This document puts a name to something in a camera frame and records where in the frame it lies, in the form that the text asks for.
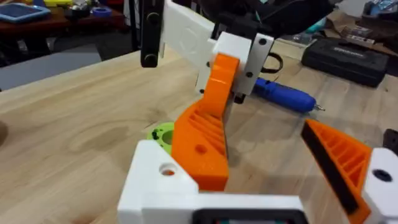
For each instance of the bare white left gripper left finger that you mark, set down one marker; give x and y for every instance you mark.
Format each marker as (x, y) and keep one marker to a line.
(149, 174)

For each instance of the orange white left gripper right finger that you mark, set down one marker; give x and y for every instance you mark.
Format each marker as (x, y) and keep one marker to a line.
(342, 155)

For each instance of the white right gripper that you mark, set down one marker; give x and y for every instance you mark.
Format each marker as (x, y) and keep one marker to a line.
(186, 34)

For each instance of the blue electric screwdriver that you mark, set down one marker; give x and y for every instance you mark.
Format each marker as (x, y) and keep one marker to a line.
(286, 96)

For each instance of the green disc with holes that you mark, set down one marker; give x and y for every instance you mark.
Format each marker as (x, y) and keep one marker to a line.
(163, 133)

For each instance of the black plastic tool case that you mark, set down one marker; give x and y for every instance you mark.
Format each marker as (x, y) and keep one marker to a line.
(345, 60)

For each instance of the blue tape roll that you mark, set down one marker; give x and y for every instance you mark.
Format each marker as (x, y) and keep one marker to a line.
(101, 12)

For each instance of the dark brown side table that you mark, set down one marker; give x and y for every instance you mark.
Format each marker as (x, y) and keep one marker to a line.
(62, 23)

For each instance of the blue flat tray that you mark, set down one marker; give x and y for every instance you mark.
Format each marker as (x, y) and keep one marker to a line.
(21, 12)

